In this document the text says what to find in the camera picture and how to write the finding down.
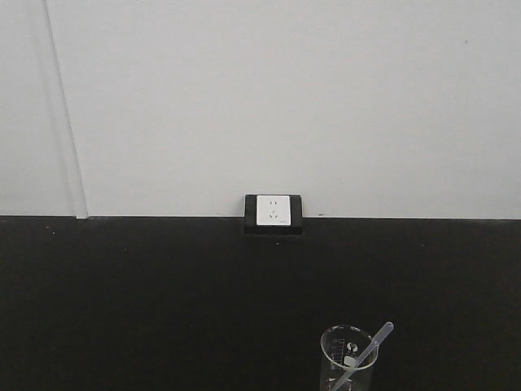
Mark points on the clear plastic pipette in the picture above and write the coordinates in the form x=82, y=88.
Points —
x=376, y=341

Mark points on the black socket mounting box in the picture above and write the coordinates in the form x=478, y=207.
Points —
x=251, y=228

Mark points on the clear glass beaker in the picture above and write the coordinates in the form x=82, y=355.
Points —
x=341, y=346

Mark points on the white wall power socket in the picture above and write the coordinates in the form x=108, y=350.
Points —
x=273, y=210

